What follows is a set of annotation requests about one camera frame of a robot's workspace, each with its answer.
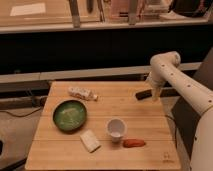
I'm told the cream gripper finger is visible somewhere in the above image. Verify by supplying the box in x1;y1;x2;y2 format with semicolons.
152;88;162;101

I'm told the black eraser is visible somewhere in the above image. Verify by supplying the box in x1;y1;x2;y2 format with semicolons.
135;90;152;100

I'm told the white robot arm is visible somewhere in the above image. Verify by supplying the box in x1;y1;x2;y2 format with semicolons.
147;51;213;171

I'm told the white sponge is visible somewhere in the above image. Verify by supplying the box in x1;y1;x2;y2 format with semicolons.
80;130;101;153

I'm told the white cup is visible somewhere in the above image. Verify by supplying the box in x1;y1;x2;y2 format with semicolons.
106;118;127;143

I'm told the orange sausage toy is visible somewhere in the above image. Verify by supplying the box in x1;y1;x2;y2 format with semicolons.
123;139;146;148

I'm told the green bowl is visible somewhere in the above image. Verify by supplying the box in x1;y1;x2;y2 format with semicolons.
53;100;87;132

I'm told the white paper sheet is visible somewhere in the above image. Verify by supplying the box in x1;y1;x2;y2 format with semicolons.
10;3;46;16

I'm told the grey metal post right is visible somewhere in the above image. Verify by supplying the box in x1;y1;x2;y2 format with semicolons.
128;0;138;25

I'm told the grey metal post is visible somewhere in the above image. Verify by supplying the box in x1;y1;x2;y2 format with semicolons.
128;0;138;25
69;0;80;28

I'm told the grey metal post left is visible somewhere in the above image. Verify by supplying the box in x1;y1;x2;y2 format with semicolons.
69;0;80;28

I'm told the black cable on floor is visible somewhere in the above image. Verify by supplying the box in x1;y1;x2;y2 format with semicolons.
0;106;44;118

